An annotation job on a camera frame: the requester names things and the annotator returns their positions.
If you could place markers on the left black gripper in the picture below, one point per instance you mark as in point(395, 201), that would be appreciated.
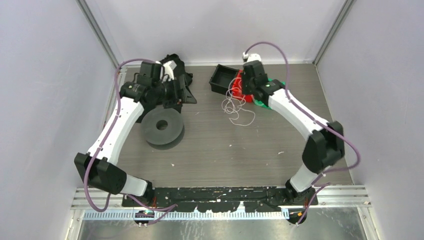
point(184, 96)

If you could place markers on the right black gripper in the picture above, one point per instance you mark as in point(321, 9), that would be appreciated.
point(245, 91)

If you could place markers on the grey plastic cable spool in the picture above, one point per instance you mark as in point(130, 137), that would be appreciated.
point(162, 128)

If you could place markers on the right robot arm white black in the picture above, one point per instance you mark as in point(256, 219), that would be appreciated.
point(323, 143)

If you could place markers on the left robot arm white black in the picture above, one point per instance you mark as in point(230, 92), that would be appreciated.
point(98, 167)

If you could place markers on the red plastic bin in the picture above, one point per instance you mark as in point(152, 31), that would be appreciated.
point(236, 89)

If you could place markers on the green plastic bin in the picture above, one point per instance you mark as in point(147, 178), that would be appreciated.
point(260, 103)

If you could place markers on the black cloth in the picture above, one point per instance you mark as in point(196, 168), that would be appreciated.
point(177, 63)

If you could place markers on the black plastic bin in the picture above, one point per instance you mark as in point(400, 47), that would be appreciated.
point(221, 78)

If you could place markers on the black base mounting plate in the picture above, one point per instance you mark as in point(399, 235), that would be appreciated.
point(254, 199)

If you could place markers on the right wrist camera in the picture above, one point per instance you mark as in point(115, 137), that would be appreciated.
point(247, 57)

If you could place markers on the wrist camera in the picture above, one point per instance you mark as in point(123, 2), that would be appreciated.
point(152, 74)
point(247, 57)

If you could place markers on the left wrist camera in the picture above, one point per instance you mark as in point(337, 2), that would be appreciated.
point(152, 74)

